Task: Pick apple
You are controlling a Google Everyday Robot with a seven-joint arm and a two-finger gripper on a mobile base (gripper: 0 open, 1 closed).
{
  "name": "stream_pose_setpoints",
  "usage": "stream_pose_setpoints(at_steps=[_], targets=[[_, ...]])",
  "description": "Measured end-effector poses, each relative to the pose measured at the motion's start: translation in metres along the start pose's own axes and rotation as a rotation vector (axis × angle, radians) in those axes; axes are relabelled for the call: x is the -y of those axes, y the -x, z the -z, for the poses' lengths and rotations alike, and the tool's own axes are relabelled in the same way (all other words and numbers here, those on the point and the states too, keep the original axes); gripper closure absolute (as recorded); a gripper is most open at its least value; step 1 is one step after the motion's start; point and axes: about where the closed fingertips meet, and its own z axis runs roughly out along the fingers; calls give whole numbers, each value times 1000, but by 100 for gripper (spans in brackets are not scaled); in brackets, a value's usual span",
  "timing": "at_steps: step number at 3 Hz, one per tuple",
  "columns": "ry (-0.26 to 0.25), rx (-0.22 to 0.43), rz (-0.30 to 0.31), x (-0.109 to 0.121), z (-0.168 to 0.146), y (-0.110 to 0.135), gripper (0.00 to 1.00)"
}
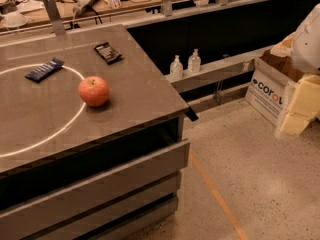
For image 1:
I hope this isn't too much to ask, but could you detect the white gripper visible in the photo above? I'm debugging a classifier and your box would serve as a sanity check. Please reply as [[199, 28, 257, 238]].
[[275, 3, 320, 140]]

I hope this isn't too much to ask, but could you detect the red apple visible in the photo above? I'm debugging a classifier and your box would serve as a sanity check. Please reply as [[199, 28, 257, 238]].
[[78, 76, 110, 107]]

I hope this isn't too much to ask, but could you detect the cardboard box with logo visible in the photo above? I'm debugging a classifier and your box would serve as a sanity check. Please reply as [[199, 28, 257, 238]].
[[244, 32, 320, 127]]

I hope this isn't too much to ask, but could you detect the right clear sanitizer bottle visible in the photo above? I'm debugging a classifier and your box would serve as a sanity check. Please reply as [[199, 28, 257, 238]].
[[188, 49, 201, 72]]

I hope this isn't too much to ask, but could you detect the clear sanitizer bottle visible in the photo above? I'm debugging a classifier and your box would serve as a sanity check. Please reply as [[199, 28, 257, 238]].
[[170, 55, 183, 79], [188, 49, 201, 72]]

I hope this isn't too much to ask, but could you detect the left clear sanitizer bottle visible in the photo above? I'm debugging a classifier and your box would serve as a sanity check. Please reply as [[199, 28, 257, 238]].
[[170, 55, 183, 79]]

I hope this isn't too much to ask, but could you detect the black snack packet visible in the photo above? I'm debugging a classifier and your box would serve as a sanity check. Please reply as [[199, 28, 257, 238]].
[[94, 42, 121, 65]]

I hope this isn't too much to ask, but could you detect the grey table cabinet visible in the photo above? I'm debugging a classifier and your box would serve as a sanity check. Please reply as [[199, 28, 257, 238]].
[[0, 26, 189, 240]]

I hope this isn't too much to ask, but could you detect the white power strip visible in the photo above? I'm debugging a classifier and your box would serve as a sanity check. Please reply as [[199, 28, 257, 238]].
[[72, 0, 98, 16]]

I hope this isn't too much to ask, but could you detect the blue snack bar wrapper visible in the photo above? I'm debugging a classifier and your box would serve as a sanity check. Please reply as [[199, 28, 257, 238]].
[[25, 58, 64, 83]]

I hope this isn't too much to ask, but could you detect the metal railing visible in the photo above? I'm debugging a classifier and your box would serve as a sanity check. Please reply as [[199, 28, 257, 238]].
[[0, 0, 320, 37]]

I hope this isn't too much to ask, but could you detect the white face mask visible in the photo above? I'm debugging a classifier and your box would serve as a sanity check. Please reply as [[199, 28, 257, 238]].
[[1, 11, 28, 28]]

